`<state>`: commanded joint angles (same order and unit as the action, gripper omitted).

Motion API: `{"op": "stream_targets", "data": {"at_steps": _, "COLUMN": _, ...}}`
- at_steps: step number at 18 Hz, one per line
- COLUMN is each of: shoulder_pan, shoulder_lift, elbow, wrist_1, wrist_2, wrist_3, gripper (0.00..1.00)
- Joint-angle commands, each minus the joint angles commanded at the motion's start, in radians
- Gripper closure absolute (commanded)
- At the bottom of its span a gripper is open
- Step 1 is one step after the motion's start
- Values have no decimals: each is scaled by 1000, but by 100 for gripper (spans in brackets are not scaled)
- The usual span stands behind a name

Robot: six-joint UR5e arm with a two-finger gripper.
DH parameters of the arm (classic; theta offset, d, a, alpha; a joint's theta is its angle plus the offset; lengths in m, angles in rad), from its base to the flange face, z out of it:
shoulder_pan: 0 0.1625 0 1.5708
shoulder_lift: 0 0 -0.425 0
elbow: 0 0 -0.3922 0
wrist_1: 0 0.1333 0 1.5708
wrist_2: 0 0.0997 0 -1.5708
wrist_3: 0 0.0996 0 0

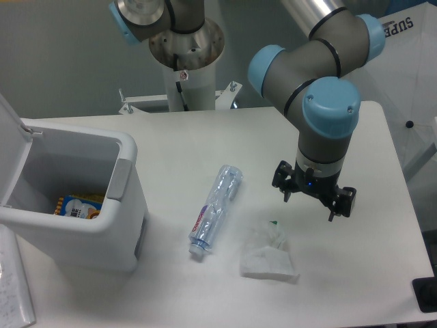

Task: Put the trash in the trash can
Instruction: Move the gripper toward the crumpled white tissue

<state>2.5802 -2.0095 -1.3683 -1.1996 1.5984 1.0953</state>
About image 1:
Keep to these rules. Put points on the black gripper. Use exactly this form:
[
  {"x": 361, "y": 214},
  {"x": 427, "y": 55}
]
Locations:
[{"x": 290, "y": 180}]

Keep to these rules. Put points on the white plastic wrapper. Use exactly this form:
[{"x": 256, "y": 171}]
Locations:
[{"x": 264, "y": 256}]

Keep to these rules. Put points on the crushed clear plastic bottle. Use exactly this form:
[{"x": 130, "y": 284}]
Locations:
[{"x": 214, "y": 211}]

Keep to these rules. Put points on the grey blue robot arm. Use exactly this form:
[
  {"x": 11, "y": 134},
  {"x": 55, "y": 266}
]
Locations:
[{"x": 306, "y": 86}]

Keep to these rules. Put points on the white trash can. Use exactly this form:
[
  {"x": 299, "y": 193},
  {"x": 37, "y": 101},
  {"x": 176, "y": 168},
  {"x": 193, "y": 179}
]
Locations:
[{"x": 43, "y": 161}]

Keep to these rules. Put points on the white umbrella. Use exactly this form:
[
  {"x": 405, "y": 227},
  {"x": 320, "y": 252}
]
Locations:
[{"x": 403, "y": 80}]

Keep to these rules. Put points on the black device at edge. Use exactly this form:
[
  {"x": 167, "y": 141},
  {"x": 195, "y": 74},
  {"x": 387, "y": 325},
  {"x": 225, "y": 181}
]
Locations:
[{"x": 425, "y": 292}]

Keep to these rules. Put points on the blue snack package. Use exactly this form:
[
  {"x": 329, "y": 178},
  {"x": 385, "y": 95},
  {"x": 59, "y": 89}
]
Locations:
[{"x": 82, "y": 206}]

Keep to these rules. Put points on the white metal mounting bracket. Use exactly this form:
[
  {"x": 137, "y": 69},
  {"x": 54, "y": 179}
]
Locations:
[{"x": 225, "y": 99}]

